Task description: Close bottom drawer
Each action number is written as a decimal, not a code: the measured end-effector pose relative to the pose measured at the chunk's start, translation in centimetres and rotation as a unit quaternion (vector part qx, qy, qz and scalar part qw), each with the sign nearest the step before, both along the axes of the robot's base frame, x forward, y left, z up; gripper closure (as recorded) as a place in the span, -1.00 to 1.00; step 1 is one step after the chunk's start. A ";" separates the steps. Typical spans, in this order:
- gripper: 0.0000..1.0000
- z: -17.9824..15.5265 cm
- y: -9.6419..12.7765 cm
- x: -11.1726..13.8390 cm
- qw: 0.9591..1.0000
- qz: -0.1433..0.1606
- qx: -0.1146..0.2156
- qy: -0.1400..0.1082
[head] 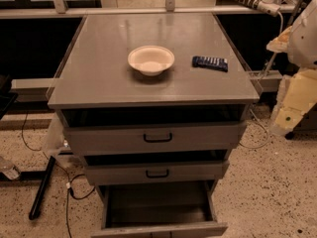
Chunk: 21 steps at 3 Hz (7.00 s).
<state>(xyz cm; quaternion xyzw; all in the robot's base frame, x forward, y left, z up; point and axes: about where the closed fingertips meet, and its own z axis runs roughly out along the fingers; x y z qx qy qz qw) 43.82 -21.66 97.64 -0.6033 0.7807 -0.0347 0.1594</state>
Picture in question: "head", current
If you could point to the white paper bowl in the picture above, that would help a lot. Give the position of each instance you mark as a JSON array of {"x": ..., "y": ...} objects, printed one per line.
[{"x": 151, "y": 60}]

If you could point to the dark blue snack packet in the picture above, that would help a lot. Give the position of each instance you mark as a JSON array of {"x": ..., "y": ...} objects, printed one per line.
[{"x": 210, "y": 63}]

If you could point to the grey drawer cabinet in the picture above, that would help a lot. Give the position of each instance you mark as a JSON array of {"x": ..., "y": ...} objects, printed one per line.
[{"x": 97, "y": 74}]

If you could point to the white power strip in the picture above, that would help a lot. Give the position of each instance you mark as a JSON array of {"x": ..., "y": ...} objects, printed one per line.
[{"x": 265, "y": 6}]

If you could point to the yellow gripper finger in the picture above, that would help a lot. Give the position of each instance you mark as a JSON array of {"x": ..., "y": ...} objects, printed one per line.
[{"x": 280, "y": 44}]

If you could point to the grey drawer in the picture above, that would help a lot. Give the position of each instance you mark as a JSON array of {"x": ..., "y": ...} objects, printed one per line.
[
  {"x": 154, "y": 129},
  {"x": 160, "y": 210},
  {"x": 155, "y": 167}
]

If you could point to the clear plastic bottle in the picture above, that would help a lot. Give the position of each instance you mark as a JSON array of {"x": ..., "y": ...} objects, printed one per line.
[{"x": 9, "y": 170}]

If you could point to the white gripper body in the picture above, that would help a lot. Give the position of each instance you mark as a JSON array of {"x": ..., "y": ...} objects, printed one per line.
[{"x": 304, "y": 40}]

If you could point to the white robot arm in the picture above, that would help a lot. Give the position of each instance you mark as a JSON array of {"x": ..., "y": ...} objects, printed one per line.
[{"x": 303, "y": 38}]

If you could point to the black bar on floor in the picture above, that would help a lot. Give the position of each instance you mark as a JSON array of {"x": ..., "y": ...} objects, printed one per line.
[{"x": 35, "y": 210}]

